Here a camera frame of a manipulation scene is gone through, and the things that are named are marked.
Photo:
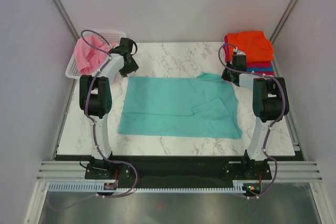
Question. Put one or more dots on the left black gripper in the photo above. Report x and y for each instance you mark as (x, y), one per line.
(134, 67)

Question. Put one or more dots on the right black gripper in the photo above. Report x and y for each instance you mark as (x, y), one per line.
(224, 76)

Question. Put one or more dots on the teal t shirt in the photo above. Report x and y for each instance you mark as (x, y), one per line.
(203, 106)

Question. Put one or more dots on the white plastic basket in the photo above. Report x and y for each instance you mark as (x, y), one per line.
(73, 69)

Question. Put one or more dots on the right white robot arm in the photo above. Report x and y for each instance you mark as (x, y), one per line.
(270, 104)

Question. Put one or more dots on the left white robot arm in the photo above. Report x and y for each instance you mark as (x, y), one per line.
(95, 100)

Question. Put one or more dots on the blue folded t shirt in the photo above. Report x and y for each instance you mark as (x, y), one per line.
(261, 70)

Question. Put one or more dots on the bottom magenta folded t shirt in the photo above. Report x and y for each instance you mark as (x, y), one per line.
(262, 73)

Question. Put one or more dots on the pink t shirt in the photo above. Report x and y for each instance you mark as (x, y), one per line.
(89, 59)

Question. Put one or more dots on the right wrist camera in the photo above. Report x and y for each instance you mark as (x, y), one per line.
(238, 52)

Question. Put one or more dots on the right aluminium frame post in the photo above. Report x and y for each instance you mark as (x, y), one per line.
(288, 10)

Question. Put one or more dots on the aluminium frame post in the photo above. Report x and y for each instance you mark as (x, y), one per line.
(66, 18)
(288, 10)

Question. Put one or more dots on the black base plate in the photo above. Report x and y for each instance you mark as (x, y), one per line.
(182, 171)

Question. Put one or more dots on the white slotted cable duct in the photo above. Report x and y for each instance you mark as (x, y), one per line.
(101, 187)

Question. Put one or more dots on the left aluminium frame post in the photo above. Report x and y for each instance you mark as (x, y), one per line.
(66, 18)

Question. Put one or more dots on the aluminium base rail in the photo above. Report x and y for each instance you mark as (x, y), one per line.
(71, 171)

